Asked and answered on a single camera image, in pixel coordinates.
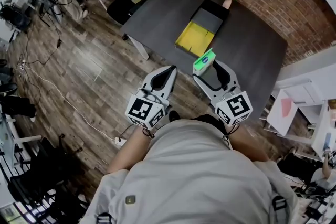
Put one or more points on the person's black shoe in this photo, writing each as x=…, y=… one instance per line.
x=173, y=115

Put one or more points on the black mesh chair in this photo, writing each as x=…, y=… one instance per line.
x=39, y=165

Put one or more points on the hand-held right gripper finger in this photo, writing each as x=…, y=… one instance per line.
x=228, y=76
x=207, y=89

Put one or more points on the person's left forearm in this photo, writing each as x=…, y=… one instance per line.
x=131, y=149

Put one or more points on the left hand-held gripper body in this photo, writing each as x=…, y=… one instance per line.
x=147, y=110

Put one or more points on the person's black trousers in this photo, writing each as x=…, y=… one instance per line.
x=207, y=119

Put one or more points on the person's light grey shirt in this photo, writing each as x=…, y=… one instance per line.
x=189, y=178

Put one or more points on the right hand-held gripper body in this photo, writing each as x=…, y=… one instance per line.
x=233, y=107

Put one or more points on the small green box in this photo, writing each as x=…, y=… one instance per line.
x=203, y=61

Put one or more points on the white table leg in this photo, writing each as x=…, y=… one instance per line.
x=139, y=47

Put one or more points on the person's right forearm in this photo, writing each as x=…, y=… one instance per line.
x=246, y=144

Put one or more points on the yellow tray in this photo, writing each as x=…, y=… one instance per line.
x=194, y=36

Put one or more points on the black office chair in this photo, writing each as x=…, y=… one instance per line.
x=126, y=5

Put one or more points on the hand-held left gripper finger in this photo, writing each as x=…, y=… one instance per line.
x=172, y=84
x=152, y=81

